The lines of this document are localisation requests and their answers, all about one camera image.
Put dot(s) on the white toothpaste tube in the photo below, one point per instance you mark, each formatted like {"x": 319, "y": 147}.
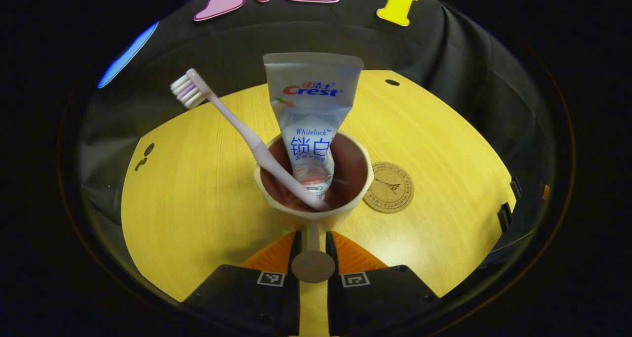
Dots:
{"x": 311, "y": 109}

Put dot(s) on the round cork coaster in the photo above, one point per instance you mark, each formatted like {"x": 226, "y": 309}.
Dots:
{"x": 392, "y": 189}

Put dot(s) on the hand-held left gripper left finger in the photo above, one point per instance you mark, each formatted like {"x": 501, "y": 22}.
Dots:
{"x": 291, "y": 302}

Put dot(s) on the black table edge clamp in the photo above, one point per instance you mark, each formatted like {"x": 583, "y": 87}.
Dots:
{"x": 516, "y": 188}
{"x": 504, "y": 217}

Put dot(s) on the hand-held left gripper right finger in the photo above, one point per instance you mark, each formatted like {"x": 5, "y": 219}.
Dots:
{"x": 333, "y": 302}

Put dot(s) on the pale pink toothbrush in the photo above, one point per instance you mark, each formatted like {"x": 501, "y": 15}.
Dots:
{"x": 237, "y": 124}

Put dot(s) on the yellow wooden desktop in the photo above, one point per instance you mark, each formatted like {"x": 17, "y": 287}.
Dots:
{"x": 197, "y": 203}

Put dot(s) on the black backdrop cloth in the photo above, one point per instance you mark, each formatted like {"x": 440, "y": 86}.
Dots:
{"x": 444, "y": 45}

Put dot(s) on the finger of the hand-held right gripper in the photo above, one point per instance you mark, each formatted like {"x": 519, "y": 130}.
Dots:
{"x": 545, "y": 192}

